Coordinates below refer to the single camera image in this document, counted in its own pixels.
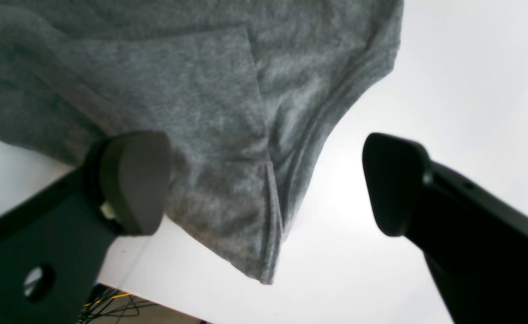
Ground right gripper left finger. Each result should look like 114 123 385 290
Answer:
0 131 171 324

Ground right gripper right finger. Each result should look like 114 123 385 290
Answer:
362 133 528 324

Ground grey t-shirt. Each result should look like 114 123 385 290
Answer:
0 0 404 285

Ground yellow cable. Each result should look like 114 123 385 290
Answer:
84 292 131 307

